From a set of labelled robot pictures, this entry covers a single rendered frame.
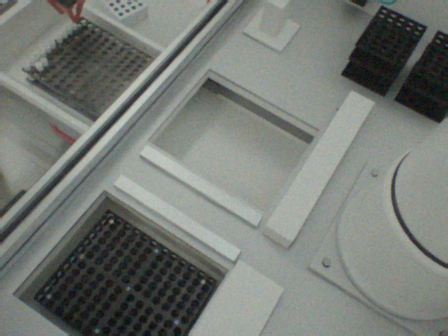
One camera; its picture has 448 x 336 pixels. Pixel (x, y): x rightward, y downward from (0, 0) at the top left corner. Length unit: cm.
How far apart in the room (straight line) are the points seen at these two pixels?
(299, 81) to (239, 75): 12
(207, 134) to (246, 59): 17
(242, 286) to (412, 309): 25
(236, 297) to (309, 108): 38
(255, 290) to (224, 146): 35
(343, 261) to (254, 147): 33
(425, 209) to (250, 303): 29
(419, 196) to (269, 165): 44
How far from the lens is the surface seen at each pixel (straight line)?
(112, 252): 78
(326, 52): 98
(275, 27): 95
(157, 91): 82
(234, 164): 93
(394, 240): 62
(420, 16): 106
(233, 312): 70
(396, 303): 75
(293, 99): 89
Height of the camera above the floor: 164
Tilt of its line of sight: 62 degrees down
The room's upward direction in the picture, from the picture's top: 11 degrees clockwise
